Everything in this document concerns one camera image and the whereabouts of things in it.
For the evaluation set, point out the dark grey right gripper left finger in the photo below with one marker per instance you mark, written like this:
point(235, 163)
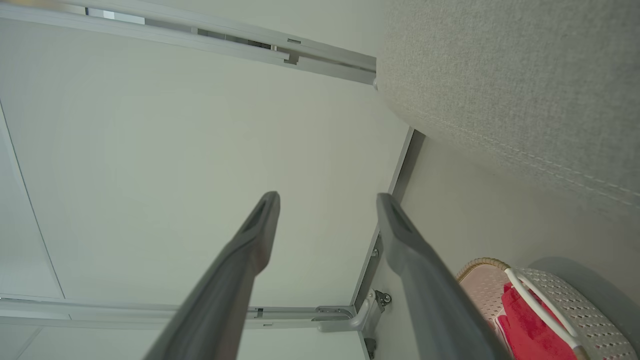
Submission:
point(235, 280)

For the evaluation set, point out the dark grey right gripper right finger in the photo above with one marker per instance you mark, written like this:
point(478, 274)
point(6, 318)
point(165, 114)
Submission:
point(430, 295)

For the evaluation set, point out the red cloth garment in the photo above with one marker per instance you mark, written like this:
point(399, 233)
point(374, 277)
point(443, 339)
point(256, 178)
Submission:
point(525, 330)

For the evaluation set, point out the grey fabric sofa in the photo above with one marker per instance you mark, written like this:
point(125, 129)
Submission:
point(510, 75)

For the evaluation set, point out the white woven laundry basket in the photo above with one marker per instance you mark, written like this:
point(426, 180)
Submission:
point(580, 305)

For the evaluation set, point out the aluminium frame with bracket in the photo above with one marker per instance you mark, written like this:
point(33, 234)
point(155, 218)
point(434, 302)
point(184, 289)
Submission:
point(345, 315)

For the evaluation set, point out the aluminium track rail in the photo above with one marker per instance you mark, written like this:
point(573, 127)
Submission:
point(200, 42)

